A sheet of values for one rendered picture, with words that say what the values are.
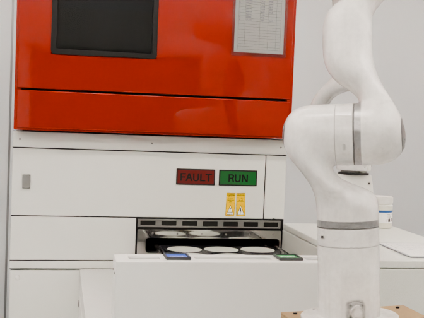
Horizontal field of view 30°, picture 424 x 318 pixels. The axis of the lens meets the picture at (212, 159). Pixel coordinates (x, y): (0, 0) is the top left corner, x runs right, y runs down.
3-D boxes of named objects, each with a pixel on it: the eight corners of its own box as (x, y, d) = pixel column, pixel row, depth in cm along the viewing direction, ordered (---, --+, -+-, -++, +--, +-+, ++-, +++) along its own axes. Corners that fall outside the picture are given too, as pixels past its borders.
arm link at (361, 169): (365, 159, 200) (365, 171, 200) (332, 158, 198) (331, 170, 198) (378, 161, 192) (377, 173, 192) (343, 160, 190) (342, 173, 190)
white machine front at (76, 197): (9, 267, 231) (13, 130, 229) (279, 267, 246) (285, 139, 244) (9, 269, 228) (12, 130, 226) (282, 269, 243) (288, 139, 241)
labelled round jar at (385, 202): (365, 225, 245) (366, 194, 244) (386, 225, 246) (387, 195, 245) (373, 228, 238) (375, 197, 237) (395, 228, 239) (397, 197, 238)
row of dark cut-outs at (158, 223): (137, 226, 235) (137, 218, 235) (279, 228, 243) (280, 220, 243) (137, 226, 234) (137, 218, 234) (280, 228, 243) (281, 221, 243)
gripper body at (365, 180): (367, 168, 200) (365, 212, 200) (329, 166, 198) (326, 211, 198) (378, 170, 192) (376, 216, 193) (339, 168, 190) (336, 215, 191)
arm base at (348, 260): (411, 330, 146) (409, 230, 146) (308, 333, 146) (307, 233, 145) (384, 308, 165) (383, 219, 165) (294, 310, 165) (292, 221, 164)
